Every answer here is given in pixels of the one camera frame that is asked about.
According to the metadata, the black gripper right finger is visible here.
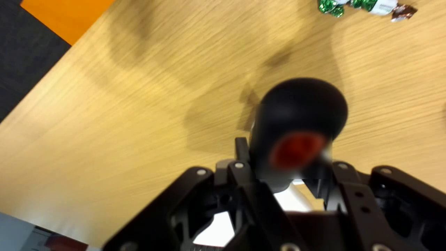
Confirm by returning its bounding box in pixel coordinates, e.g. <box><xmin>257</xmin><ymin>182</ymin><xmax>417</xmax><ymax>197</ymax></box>
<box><xmin>301</xmin><ymin>152</ymin><xmax>446</xmax><ymax>251</ymax></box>

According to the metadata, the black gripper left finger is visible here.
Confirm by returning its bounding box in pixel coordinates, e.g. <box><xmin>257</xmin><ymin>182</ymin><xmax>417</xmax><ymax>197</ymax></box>
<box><xmin>102</xmin><ymin>137</ymin><xmax>304</xmax><ymax>251</ymax></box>

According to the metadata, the black ball with red hole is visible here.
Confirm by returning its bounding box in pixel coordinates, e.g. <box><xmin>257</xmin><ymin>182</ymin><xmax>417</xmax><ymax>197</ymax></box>
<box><xmin>193</xmin><ymin>77</ymin><xmax>350</xmax><ymax>249</ymax></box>

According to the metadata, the brown candy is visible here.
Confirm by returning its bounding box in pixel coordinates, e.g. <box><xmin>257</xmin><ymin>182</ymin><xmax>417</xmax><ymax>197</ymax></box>
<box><xmin>391</xmin><ymin>3</ymin><xmax>420</xmax><ymax>24</ymax></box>

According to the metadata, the white candy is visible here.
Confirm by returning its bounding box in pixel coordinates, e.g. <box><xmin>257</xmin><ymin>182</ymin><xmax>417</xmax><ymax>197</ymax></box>
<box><xmin>368</xmin><ymin>0</ymin><xmax>400</xmax><ymax>17</ymax></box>

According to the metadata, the green candy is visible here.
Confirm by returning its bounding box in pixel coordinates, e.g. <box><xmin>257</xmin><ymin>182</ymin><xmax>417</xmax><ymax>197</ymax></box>
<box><xmin>317</xmin><ymin>0</ymin><xmax>349</xmax><ymax>20</ymax></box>
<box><xmin>347</xmin><ymin>0</ymin><xmax>374</xmax><ymax>12</ymax></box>

